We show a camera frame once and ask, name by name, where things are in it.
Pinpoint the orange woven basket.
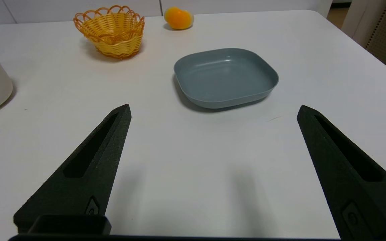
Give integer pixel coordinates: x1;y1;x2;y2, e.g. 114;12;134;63
73;5;145;59

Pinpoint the blue grey square plate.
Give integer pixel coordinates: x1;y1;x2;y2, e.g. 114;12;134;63
174;48;279;109

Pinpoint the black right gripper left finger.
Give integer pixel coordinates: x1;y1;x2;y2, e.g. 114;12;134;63
14;104;132;235

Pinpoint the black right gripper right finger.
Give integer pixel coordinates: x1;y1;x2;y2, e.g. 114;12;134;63
297;105;386;241

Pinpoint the white desk leg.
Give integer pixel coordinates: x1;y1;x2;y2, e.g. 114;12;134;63
341;0;386;49

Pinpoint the orange and white toy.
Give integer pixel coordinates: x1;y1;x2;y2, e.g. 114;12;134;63
164;7;194;30

